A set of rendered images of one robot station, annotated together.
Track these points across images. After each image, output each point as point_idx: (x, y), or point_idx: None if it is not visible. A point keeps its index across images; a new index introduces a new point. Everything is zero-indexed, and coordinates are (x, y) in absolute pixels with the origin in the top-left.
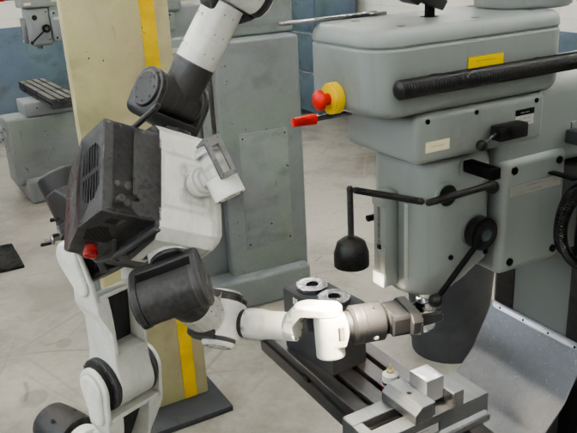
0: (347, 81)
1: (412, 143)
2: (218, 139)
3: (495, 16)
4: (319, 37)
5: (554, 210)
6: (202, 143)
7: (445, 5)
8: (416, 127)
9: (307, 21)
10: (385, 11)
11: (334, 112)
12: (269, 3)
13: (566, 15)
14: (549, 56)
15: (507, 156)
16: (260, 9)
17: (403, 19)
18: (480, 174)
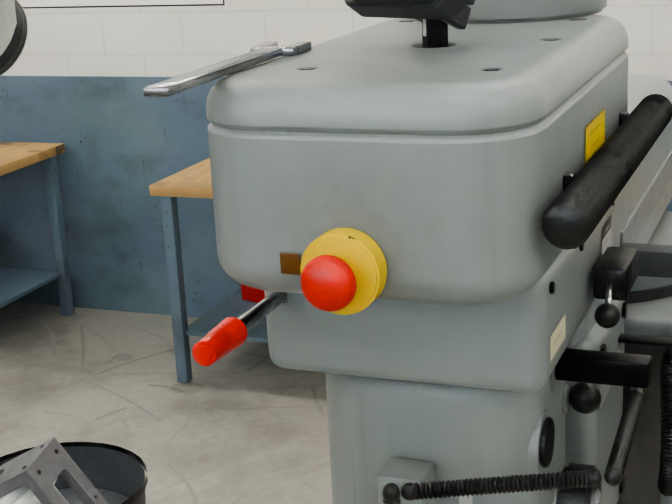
0: (393, 221)
1: (527, 343)
2: (62, 457)
3: (580, 35)
4: (267, 117)
5: (621, 410)
6: (20, 482)
7: (468, 18)
8: (538, 305)
9: (205, 77)
10: (309, 42)
11: (363, 308)
12: (20, 39)
13: (42, 49)
14: (644, 108)
15: (588, 326)
16: (1, 57)
17: (411, 55)
18: (612, 380)
